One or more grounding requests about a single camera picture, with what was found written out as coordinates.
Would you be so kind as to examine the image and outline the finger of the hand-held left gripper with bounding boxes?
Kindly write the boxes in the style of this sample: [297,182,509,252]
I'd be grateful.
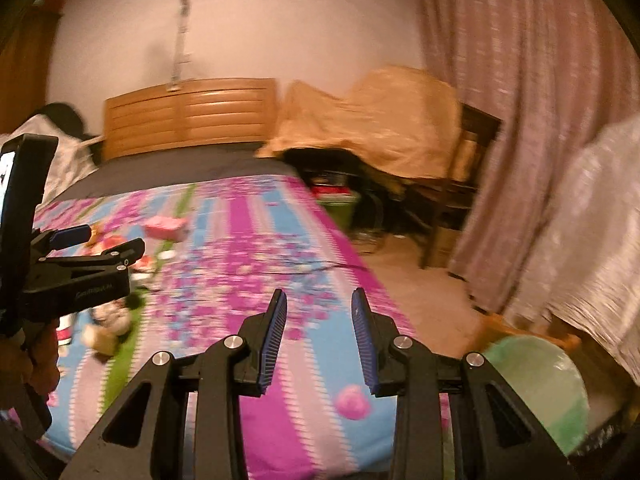
[35,238,147,281]
[31,225,92,261]

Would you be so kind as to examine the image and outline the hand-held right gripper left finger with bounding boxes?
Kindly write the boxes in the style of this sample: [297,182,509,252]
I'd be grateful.
[59,288,289,480]

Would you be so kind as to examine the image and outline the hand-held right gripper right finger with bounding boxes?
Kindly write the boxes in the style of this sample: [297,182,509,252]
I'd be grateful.
[351,287,581,480]

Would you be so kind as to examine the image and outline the pink carton box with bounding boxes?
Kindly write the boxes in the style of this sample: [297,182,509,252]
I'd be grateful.
[144,216,190,242]

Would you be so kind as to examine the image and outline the person's left hand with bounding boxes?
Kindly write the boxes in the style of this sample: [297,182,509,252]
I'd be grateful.
[0,329,60,401]

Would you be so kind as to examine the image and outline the white crumpled paper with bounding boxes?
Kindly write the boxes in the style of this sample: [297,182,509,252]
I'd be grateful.
[92,300,132,333]

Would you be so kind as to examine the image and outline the white satin cloth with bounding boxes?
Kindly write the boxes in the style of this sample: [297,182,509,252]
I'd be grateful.
[0,112,101,206]
[510,115,640,386]

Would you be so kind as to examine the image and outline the small yellow toy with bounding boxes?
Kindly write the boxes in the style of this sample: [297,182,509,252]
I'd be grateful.
[81,324,118,356]

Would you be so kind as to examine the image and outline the red white small carton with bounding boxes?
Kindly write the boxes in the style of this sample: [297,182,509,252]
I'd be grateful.
[56,312,76,348]

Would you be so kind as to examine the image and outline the floral striped bedsheet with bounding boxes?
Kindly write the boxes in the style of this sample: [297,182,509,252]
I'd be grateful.
[30,174,451,473]

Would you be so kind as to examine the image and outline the dark grey mattress cover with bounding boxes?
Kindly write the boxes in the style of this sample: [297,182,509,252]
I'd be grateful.
[45,152,301,206]

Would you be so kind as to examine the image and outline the black cloth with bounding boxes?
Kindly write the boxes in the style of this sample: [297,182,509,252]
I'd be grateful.
[42,102,101,141]

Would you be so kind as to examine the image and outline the green plastic bin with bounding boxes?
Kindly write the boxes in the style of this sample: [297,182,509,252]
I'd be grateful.
[315,189,361,228]

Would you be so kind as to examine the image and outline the brown wooden wardrobe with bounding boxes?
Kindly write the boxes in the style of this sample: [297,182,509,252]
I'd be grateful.
[0,2,63,133]

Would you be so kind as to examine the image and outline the wooden headboard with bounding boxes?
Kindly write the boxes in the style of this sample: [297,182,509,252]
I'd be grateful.
[102,78,279,163]

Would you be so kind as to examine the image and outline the tan cloth cover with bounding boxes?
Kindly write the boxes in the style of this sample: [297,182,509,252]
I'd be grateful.
[257,65,463,181]

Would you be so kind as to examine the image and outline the dark wooden chair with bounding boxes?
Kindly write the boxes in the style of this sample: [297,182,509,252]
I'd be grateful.
[400,102,503,268]

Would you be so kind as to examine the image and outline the pink patterned curtain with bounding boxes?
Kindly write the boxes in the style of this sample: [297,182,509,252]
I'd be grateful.
[415,0,640,311]

